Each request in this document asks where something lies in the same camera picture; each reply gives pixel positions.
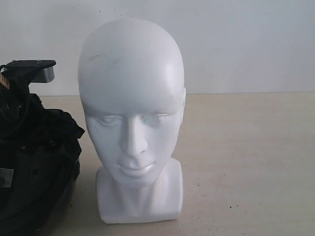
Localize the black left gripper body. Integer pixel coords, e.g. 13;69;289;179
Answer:
0;59;56;98

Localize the black helmet with tinted visor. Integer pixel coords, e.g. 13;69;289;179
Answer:
0;94;84;236

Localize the white mannequin head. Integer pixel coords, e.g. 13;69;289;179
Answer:
78;18;186;224

